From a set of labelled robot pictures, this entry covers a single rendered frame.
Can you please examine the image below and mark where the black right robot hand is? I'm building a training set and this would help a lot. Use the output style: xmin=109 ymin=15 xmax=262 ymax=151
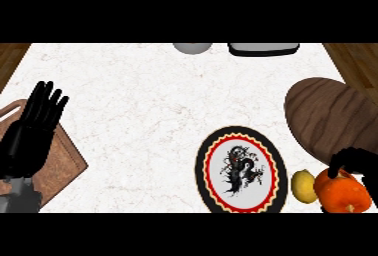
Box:
xmin=326 ymin=146 xmax=378 ymax=208

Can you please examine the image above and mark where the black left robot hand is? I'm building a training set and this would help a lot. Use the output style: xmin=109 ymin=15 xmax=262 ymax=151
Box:
xmin=0 ymin=80 xmax=70 ymax=182

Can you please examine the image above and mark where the orange squash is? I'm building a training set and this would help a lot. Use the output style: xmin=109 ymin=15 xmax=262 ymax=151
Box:
xmin=312 ymin=167 xmax=373 ymax=214

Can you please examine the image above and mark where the brown wooden bowl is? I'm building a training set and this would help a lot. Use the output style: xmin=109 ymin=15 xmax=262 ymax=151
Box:
xmin=283 ymin=77 xmax=378 ymax=167

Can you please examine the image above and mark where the black-rimmed plate with dragon print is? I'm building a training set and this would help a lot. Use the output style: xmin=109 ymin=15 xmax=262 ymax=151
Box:
xmin=193 ymin=125 xmax=289 ymax=214

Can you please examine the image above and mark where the brown wooden cutting board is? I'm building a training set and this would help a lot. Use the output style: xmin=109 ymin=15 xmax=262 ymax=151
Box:
xmin=0 ymin=98 xmax=89 ymax=208

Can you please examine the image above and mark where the yellow lemon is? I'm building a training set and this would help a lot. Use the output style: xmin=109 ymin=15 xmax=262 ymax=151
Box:
xmin=289 ymin=169 xmax=318 ymax=205

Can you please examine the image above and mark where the black and grey appliance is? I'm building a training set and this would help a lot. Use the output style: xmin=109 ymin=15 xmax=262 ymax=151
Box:
xmin=225 ymin=43 xmax=300 ymax=58

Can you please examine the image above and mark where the grey round object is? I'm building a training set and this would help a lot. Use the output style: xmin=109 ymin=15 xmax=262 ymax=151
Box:
xmin=171 ymin=43 xmax=213 ymax=56

